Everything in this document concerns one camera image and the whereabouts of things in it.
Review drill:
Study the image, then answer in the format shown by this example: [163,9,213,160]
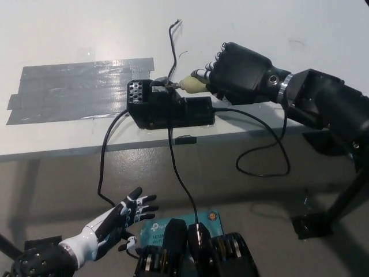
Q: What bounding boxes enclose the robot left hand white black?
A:
[59,186,160,269]

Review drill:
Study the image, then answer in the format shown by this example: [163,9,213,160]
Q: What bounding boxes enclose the robot right hand black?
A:
[190,42,293,106]

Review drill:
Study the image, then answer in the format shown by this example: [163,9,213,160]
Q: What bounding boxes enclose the soldering iron with taped handle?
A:
[165,75,210,94]

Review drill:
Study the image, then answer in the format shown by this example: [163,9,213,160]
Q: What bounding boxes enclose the black soldering station base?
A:
[126,77,216,130]

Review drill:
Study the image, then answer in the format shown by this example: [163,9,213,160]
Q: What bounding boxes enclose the black robot torso blocks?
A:
[134,219,259,277]

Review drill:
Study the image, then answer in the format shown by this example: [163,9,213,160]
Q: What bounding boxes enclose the teal TP-Link box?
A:
[140,211,225,252]

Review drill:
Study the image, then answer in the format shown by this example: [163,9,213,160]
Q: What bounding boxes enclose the small black tape strip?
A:
[174,134,197,145]

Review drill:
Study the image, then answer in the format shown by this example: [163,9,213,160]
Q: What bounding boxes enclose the black table leg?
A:
[328,170,369,229]

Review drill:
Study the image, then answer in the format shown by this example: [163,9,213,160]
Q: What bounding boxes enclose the black soldering iron cable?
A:
[213,106,291,177]

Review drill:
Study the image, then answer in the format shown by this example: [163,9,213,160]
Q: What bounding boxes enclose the black power cable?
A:
[97,111,141,259]

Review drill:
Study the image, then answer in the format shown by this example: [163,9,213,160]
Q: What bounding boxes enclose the thin black wire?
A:
[167,19,202,249]

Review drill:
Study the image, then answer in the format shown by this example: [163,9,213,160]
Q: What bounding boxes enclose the grey duct tape patch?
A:
[6,57,156,125]

